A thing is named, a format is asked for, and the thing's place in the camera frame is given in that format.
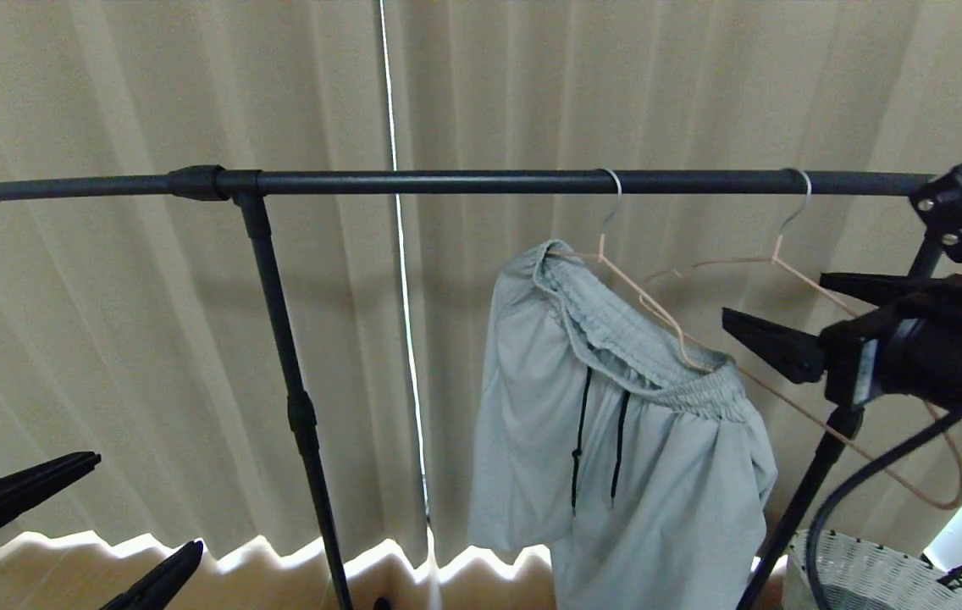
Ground pink clothes hanger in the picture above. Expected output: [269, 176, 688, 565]
[547, 168, 721, 375]
[644, 168, 962, 511]

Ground beige curtain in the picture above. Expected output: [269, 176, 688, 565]
[0, 0, 962, 585]

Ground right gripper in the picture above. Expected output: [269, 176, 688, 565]
[722, 271, 962, 408]

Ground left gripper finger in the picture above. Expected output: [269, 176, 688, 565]
[0, 452, 101, 552]
[100, 541, 204, 610]

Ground pale grey shorts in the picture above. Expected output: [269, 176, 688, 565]
[468, 240, 778, 610]

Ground black cable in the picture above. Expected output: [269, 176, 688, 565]
[807, 398, 962, 610]

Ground white laundry basket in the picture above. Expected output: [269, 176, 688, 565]
[782, 530, 962, 610]

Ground black clothes rack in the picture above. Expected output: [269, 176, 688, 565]
[0, 165, 948, 610]

